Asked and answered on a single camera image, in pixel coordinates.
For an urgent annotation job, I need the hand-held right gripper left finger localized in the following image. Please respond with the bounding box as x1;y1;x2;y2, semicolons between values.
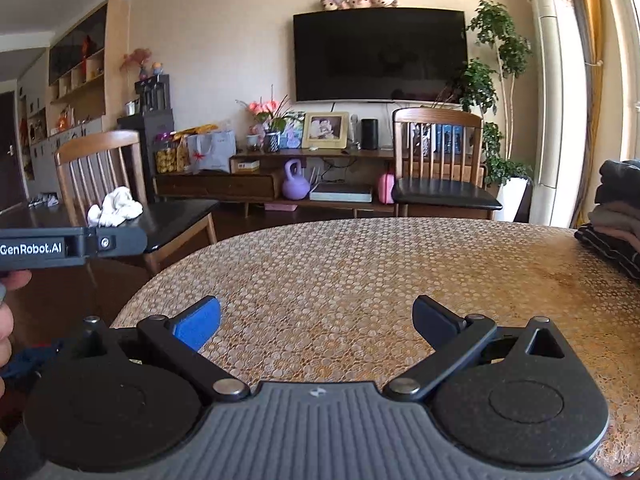
65;296;251;403

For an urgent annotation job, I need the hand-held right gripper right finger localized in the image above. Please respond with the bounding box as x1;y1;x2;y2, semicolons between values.
382;295;571;403

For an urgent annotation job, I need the person's left hand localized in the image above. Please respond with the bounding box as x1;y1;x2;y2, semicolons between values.
0;271;32;396

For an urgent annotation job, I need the crumpled white cloth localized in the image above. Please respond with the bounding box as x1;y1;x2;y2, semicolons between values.
87;186;144;228

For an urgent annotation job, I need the dark wooden door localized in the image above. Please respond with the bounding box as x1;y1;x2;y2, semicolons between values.
0;90;26;211

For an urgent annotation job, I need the wooden chair black seat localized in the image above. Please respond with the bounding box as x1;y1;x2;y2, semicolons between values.
54;130;221;276
391;106;503;220

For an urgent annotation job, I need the dark blue cloth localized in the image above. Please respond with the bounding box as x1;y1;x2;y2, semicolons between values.
0;340;66;381

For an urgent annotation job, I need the dark wooden television cabinet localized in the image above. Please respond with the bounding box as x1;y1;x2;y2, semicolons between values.
152;147;488;218

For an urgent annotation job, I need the pink small case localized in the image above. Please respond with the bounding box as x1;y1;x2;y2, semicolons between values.
377;172;396;205

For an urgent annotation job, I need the clear jar of yellow snacks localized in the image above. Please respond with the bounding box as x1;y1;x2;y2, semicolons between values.
154;132;177;174

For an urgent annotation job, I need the light wooden bookshelf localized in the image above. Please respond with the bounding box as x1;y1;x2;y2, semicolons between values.
20;0;131;196

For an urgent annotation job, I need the white flat box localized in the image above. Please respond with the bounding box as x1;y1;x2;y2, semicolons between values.
309;183;373;203

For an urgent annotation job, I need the black water dispenser cabinet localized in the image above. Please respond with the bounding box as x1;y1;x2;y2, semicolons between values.
117;74;176;201

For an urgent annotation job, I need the purple kettlebell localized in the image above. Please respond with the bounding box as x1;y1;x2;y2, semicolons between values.
281;158;312;200

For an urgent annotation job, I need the grey gift bag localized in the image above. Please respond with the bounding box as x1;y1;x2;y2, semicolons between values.
187;130;237;173

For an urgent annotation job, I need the row of blue boxes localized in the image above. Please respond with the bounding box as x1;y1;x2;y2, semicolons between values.
410;122;466;153

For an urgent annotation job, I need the beige folded garment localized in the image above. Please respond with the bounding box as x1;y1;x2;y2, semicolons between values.
587;202;640;241

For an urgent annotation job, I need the vase with pink flowers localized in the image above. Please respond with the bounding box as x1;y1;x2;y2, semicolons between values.
121;47;152;81

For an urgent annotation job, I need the small colourful picture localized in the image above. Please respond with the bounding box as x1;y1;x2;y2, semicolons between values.
280;111;306;150

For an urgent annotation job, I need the potted pink flower plant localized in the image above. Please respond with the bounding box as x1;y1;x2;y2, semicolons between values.
235;85;301;153

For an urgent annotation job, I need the grey folded garment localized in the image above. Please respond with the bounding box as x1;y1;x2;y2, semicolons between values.
595;160;640;207

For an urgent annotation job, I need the white standing air conditioner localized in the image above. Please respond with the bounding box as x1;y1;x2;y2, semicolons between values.
525;0;591;228

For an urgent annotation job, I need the black flat television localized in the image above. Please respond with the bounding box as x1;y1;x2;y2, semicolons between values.
292;7;468;103

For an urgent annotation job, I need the tall green potted plant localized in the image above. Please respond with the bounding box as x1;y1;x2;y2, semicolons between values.
457;0;533;223

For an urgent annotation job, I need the yellow grey curtain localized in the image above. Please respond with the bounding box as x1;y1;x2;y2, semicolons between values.
570;0;608;226

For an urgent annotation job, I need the yellow photo frame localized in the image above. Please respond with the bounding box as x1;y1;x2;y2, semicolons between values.
301;111;350;149

